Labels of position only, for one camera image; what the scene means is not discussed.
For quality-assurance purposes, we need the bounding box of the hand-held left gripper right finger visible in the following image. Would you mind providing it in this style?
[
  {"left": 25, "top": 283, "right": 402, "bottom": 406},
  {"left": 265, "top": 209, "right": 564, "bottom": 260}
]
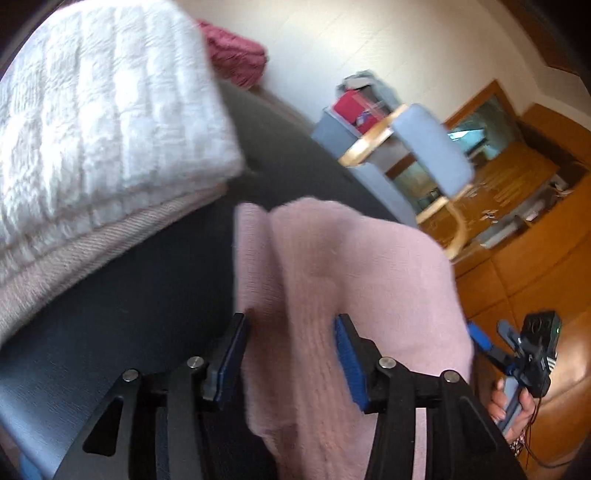
[{"left": 333, "top": 314, "right": 527, "bottom": 480}]

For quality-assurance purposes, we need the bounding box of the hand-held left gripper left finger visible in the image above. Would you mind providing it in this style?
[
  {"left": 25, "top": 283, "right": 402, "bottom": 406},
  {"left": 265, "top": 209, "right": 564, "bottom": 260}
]
[{"left": 53, "top": 313, "right": 250, "bottom": 480}]

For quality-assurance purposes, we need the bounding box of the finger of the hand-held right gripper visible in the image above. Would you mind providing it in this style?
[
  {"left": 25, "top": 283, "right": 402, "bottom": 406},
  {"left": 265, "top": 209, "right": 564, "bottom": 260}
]
[
  {"left": 468, "top": 322, "right": 509, "bottom": 370},
  {"left": 498, "top": 320, "right": 525, "bottom": 358}
]

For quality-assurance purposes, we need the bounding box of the light pink knitted sweater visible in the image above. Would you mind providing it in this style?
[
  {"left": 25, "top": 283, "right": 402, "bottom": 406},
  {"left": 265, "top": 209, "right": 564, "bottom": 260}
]
[{"left": 233, "top": 196, "right": 475, "bottom": 480}]

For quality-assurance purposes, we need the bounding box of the dusty pink waffle garment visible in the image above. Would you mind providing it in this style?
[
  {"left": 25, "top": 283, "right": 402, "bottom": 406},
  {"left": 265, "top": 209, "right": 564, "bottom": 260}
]
[{"left": 0, "top": 187, "right": 227, "bottom": 344}]

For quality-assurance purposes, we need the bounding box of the person's right forearm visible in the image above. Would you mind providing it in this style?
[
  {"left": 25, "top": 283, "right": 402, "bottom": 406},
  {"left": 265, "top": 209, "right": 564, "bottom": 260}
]
[{"left": 507, "top": 434, "right": 533, "bottom": 462}]

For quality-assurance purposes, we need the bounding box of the person's right hand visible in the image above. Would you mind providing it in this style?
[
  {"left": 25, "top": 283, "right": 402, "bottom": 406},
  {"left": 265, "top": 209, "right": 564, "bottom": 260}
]
[{"left": 487, "top": 378, "right": 539, "bottom": 446}]

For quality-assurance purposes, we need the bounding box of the wooden glass-door cabinet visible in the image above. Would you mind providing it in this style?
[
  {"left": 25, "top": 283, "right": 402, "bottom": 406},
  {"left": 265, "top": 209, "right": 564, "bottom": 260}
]
[{"left": 385, "top": 78, "right": 591, "bottom": 250}]

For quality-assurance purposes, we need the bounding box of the blue-grey wooden armchair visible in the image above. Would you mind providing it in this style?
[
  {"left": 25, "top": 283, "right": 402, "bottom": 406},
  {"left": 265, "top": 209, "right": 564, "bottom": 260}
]
[{"left": 338, "top": 102, "right": 475, "bottom": 265}]

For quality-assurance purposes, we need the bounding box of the red box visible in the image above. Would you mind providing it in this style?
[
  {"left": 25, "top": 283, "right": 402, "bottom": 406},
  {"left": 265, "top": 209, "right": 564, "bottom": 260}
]
[{"left": 332, "top": 90, "right": 384, "bottom": 127}]

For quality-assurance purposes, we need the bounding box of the white fluffy garment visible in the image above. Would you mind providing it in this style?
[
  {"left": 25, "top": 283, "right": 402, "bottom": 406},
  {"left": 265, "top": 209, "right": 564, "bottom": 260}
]
[{"left": 0, "top": 0, "right": 245, "bottom": 289}]

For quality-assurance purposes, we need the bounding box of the maroon knitted garment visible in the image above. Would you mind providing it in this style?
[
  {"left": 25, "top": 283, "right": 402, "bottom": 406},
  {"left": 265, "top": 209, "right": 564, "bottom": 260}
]
[{"left": 196, "top": 18, "right": 269, "bottom": 90}]

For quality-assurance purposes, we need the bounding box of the black cable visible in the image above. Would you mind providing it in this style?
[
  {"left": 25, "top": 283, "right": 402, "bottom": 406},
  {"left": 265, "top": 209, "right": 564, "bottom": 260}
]
[{"left": 522, "top": 396, "right": 583, "bottom": 470}]

